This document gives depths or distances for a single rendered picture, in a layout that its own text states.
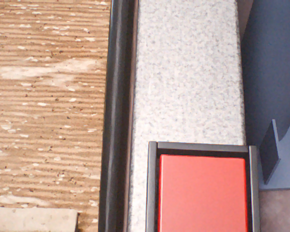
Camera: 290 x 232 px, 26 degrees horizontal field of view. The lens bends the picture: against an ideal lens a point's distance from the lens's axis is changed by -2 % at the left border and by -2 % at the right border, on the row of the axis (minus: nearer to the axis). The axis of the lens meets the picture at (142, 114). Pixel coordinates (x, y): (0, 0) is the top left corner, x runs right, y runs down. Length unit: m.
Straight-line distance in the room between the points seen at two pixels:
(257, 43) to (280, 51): 0.05
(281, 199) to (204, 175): 1.05
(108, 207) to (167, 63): 0.13
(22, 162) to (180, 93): 0.13
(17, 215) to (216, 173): 0.14
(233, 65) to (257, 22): 0.69
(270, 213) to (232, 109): 0.99
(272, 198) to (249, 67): 0.35
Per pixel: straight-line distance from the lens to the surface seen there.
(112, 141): 0.45
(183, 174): 0.43
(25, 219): 0.38
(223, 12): 0.53
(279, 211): 1.46
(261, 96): 1.31
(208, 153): 0.44
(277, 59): 1.20
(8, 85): 0.46
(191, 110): 0.47
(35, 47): 0.47
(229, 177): 0.43
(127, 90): 0.52
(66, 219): 0.38
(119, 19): 0.51
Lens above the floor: 1.32
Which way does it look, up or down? 60 degrees down
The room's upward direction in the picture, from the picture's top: 5 degrees clockwise
